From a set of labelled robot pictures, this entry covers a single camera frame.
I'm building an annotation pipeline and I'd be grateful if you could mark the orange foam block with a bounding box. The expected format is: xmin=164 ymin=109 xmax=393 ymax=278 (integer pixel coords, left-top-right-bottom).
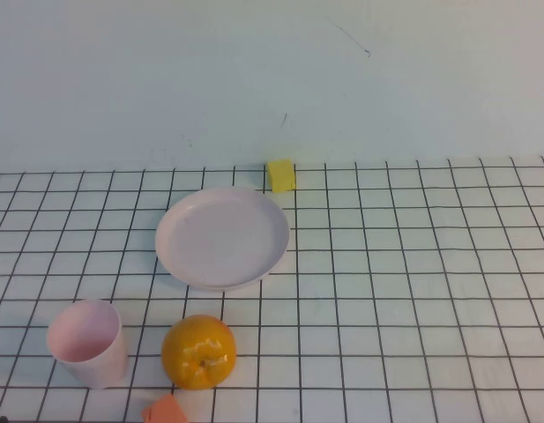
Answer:
xmin=141 ymin=393 xmax=189 ymax=423

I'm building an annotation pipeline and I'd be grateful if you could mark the pale pink round plate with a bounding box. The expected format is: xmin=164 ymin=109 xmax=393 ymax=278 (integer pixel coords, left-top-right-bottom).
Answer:
xmin=154 ymin=187 xmax=291 ymax=291

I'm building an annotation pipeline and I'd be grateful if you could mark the yellow foam block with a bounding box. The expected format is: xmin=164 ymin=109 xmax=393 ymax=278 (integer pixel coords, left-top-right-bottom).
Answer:
xmin=266 ymin=158 xmax=297 ymax=195

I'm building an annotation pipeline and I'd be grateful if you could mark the pale pink plastic cup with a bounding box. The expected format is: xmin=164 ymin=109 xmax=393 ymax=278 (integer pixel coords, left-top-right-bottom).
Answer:
xmin=46 ymin=299 xmax=130 ymax=390

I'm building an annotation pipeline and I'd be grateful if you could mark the orange fruit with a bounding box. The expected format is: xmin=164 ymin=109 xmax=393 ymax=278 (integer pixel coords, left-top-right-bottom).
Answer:
xmin=160 ymin=314 xmax=237 ymax=391

